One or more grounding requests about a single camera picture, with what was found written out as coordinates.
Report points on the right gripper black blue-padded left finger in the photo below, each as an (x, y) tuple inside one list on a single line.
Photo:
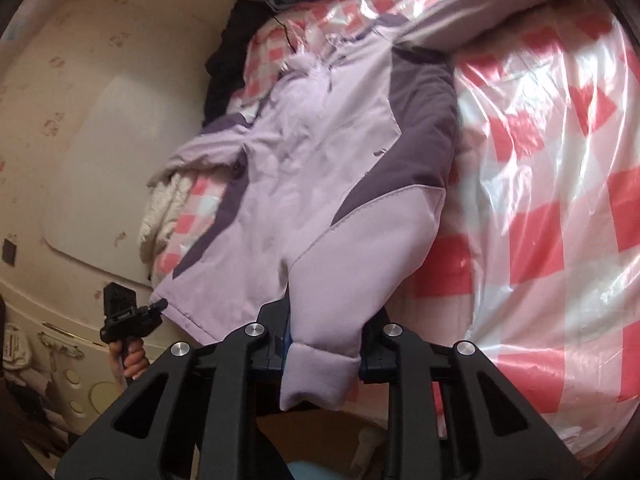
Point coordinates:
[(194, 413)]

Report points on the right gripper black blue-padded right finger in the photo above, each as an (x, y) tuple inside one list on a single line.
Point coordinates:
[(453, 415)]

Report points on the lilac and purple jacket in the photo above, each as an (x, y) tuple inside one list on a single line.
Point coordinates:
[(335, 198)]

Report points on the black clothing pile at headboard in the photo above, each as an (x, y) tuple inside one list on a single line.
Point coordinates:
[(225, 67)]

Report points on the person's left hand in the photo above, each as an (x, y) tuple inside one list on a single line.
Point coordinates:
[(127, 363)]

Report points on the cream quilted blanket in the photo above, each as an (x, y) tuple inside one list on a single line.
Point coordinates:
[(162, 210)]

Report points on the red checked plastic-covered bedspread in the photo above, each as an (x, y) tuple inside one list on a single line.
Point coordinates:
[(537, 259)]

